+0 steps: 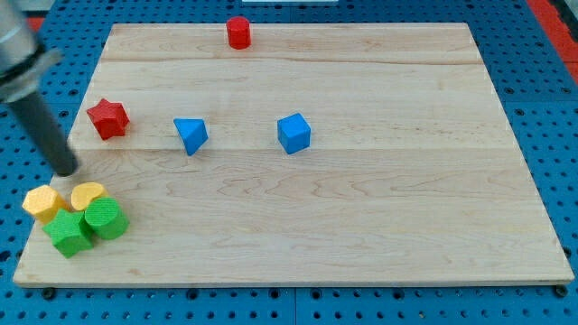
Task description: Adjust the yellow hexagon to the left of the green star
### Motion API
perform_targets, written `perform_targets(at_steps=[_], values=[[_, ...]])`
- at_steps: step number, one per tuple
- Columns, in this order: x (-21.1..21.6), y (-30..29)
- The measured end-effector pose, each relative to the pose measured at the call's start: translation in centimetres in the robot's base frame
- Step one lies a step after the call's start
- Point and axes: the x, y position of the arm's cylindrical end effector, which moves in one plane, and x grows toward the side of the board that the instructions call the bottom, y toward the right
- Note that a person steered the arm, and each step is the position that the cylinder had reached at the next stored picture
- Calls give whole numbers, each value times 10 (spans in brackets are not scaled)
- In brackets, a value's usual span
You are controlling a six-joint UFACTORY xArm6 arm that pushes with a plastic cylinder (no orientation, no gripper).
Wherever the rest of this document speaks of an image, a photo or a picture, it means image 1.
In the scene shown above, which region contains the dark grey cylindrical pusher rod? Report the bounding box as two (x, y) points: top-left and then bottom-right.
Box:
(8, 92), (79, 176)

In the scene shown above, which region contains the yellow hexagon block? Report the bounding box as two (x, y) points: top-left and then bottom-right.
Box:
(22, 185), (70, 224)

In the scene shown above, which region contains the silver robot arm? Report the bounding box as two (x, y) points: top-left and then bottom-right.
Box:
(1, 0), (79, 176)

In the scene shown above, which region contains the red star block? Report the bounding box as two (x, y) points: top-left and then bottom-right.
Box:
(87, 98), (130, 141)

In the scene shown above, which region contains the green star block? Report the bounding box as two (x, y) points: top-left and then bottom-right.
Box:
(42, 209), (94, 258)

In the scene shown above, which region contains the yellow heart block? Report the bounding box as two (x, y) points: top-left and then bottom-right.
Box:
(70, 182), (109, 211)

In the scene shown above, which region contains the green cylinder block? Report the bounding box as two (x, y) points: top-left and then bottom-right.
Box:
(85, 197), (129, 240)

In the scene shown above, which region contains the blue triangular prism block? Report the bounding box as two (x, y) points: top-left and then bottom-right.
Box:
(173, 118), (209, 156)

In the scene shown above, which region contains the red cylinder block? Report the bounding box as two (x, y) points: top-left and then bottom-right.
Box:
(226, 16), (251, 50)

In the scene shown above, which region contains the blue cube block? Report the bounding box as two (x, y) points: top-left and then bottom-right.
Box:
(277, 113), (311, 154)

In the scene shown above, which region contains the wooden board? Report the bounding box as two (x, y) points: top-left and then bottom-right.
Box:
(14, 23), (574, 288)

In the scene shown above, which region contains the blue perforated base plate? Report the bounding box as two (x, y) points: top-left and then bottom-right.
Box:
(1, 0), (577, 324)

